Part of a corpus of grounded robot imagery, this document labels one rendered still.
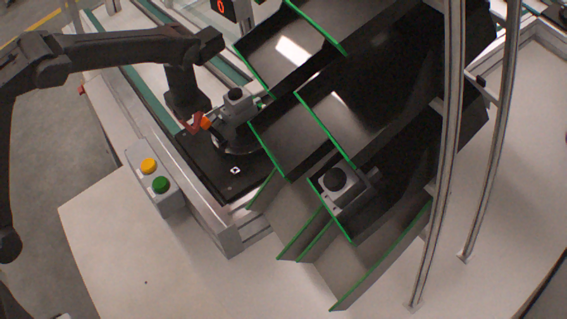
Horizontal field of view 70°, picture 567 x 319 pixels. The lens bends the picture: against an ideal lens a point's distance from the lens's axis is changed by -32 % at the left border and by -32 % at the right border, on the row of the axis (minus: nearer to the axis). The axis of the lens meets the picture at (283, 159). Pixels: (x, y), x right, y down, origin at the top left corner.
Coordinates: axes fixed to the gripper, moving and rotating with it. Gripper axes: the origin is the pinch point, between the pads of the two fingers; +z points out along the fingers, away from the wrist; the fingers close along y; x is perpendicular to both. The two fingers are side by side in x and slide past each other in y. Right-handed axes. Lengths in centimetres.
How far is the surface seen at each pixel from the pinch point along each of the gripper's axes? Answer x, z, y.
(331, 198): -0.7, -19.3, -43.1
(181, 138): 0.8, 9.0, 9.1
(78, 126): 21, 107, 171
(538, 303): -57, 55, -79
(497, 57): -92, 15, -18
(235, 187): -1.3, 8.9, -10.8
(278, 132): -4.9, -14.2, -24.8
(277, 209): -2.9, 4.7, -23.4
